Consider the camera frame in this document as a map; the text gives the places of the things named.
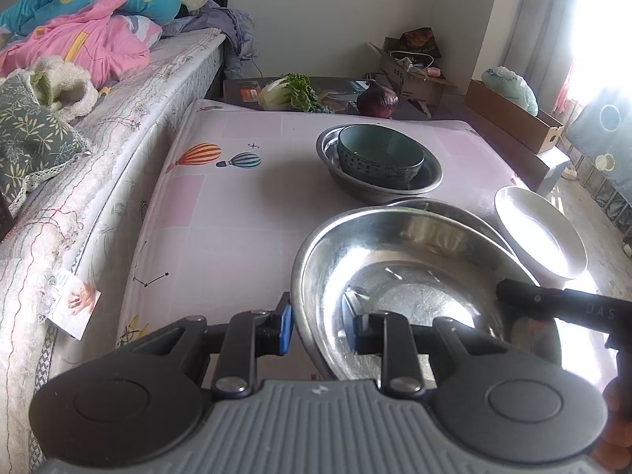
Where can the white plate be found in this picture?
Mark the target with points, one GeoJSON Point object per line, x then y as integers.
{"type": "Point", "coordinates": [538, 232]}

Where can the long brown cardboard box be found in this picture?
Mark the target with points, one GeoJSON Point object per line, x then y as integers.
{"type": "Point", "coordinates": [513, 118]}

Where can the purple red onion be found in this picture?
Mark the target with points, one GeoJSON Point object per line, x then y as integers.
{"type": "Point", "coordinates": [377, 101]}

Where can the stainless steel bowl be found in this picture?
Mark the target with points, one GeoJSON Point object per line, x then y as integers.
{"type": "Point", "coordinates": [419, 276]}
{"type": "Point", "coordinates": [375, 190]}
{"type": "Point", "coordinates": [444, 202]}

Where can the white quilted mattress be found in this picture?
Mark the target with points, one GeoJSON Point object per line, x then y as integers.
{"type": "Point", "coordinates": [98, 197]}

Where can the pink printed blanket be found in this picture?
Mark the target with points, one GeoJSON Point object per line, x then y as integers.
{"type": "Point", "coordinates": [84, 44]}

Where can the white fleece garment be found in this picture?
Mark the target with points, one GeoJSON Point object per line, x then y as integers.
{"type": "Point", "coordinates": [69, 84]}

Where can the pale green plastic bag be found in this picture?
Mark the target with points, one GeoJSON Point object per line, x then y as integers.
{"type": "Point", "coordinates": [511, 86]}

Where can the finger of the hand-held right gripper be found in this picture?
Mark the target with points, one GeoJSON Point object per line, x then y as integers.
{"type": "Point", "coordinates": [528, 296]}

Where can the printed paper card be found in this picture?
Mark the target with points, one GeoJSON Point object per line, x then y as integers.
{"type": "Point", "coordinates": [74, 306]}

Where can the pink floral clothing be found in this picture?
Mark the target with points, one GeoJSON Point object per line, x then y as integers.
{"type": "Point", "coordinates": [565, 89]}

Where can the green patterned ceramic bowl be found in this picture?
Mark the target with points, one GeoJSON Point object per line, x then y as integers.
{"type": "Point", "coordinates": [380, 158]}

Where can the green floral pillow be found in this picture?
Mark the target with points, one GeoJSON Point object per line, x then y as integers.
{"type": "Point", "coordinates": [34, 143]}

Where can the green leafy cabbage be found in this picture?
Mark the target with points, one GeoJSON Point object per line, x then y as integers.
{"type": "Point", "coordinates": [291, 94]}

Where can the dark snack bag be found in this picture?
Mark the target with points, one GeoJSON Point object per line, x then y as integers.
{"type": "Point", "coordinates": [419, 39]}

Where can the blue curtain with circles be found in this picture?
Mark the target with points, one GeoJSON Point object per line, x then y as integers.
{"type": "Point", "coordinates": [602, 143]}

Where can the flat printed cardboard box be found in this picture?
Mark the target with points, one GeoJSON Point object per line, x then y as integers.
{"type": "Point", "coordinates": [242, 91]}

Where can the person's right hand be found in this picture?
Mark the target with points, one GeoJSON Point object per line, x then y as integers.
{"type": "Point", "coordinates": [619, 414]}

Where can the grey garment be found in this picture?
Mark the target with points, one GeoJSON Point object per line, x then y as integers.
{"type": "Point", "coordinates": [232, 34]}

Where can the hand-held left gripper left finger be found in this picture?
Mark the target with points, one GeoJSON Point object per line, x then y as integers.
{"type": "Point", "coordinates": [284, 328]}

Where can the blue printed blanket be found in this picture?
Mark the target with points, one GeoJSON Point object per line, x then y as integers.
{"type": "Point", "coordinates": [59, 0]}

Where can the open white cardboard box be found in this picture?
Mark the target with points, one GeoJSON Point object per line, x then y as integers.
{"type": "Point", "coordinates": [424, 86]}

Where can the large brown cardboard box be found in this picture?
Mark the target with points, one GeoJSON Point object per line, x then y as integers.
{"type": "Point", "coordinates": [538, 168]}

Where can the pink patterned tablecloth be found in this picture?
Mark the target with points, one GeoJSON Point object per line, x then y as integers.
{"type": "Point", "coordinates": [232, 207]}

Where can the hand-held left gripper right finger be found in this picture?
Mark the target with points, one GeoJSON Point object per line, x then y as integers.
{"type": "Point", "coordinates": [358, 333]}

